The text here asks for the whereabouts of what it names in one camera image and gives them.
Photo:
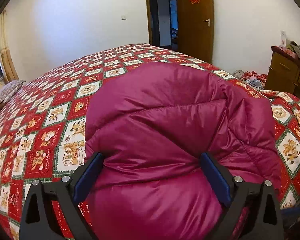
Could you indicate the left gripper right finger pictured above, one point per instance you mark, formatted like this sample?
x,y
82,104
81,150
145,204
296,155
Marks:
x,y
252,206

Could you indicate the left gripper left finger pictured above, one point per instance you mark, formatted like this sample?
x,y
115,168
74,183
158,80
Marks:
x,y
38,219

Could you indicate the magenta puffer down jacket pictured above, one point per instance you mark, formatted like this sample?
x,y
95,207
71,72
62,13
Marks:
x,y
151,125

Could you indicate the pile of clothes on floor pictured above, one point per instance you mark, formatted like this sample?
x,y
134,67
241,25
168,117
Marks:
x,y
252,78

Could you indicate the red Christmas patchwork bedspread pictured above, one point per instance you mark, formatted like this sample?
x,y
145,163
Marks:
x,y
42,127

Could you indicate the striped grey pillow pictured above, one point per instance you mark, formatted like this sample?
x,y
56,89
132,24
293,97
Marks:
x,y
8,91

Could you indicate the brown wooden dresser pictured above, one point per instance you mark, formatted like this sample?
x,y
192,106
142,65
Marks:
x,y
284,72

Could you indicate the beige patterned curtain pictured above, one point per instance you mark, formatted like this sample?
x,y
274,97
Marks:
x,y
6,63

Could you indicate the clutter on dresser top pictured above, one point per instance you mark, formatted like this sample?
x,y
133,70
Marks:
x,y
289,47

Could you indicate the brown wooden door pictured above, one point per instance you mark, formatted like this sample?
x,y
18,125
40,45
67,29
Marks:
x,y
195,38

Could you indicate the metal door handle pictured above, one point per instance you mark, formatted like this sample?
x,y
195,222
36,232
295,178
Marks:
x,y
208,21

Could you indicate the white wall switch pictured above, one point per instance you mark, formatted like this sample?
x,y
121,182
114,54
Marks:
x,y
123,17

